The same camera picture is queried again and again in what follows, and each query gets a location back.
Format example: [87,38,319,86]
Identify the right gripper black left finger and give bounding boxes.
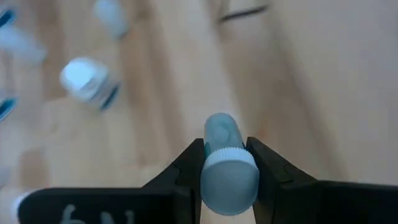
[18,138,206,224]

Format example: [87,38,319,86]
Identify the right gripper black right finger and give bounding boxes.
[246,136,398,224]

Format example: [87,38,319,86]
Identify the grey-blue bottle white cap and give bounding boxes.
[200,112,261,217]

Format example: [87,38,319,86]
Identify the clear translucent medicine bottle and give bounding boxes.
[93,0,130,40]
[0,27,47,67]

